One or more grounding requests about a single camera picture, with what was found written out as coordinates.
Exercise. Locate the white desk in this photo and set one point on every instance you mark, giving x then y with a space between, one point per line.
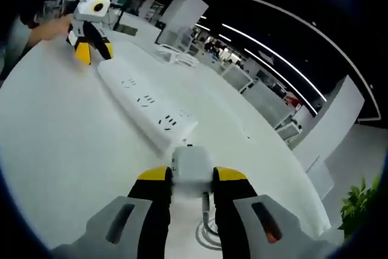
75 137

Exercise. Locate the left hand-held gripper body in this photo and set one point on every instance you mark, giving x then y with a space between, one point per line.
89 13

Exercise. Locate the ceiling light strip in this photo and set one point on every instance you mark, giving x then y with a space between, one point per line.
272 59

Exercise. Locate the person's grey shirt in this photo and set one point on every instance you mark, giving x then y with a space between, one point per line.
18 42

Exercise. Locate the green plant in white pot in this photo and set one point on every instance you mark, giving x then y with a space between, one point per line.
360 207

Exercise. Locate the white power strip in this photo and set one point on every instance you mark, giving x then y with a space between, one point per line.
142 101

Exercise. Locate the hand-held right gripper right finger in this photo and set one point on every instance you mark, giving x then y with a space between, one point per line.
242 228

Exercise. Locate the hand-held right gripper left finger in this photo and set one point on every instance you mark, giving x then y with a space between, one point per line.
136 228

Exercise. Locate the white charger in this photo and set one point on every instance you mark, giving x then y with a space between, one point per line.
192 165

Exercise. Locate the black monitor stand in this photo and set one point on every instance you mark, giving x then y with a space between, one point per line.
124 27

